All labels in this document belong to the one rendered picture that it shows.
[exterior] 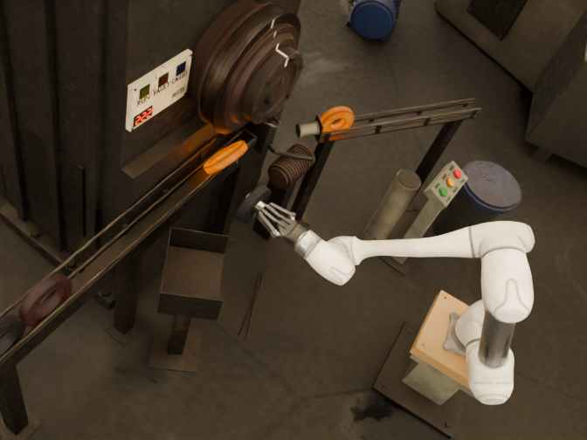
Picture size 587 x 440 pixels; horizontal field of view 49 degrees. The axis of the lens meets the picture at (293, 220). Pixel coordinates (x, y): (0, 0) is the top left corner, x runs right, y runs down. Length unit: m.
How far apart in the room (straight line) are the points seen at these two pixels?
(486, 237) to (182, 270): 1.03
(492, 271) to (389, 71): 2.60
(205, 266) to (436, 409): 1.28
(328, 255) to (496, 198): 1.35
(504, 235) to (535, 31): 2.78
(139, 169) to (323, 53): 2.32
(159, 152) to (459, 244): 1.04
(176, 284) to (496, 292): 1.07
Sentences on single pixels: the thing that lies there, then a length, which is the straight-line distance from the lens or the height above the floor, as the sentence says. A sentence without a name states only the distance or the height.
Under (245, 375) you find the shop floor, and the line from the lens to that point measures 2.84.
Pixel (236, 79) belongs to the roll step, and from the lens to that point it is 2.08.
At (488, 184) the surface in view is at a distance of 3.33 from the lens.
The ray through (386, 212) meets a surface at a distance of 3.11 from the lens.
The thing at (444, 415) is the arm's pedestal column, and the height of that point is 0.02.
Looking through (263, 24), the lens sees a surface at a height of 1.35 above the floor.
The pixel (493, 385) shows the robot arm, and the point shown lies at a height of 0.63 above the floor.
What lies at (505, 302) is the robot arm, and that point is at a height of 1.16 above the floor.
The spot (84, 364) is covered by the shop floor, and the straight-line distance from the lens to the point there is 2.81.
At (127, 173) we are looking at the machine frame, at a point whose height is 0.87.
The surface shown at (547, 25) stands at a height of 0.46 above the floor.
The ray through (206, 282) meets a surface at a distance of 2.31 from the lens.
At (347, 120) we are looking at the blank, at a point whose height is 0.72.
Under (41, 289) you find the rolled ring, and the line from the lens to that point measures 2.08.
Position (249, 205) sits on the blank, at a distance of 2.17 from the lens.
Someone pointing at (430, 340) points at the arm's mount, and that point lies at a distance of 2.70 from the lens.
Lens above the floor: 2.57
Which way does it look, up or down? 51 degrees down
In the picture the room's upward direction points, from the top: 23 degrees clockwise
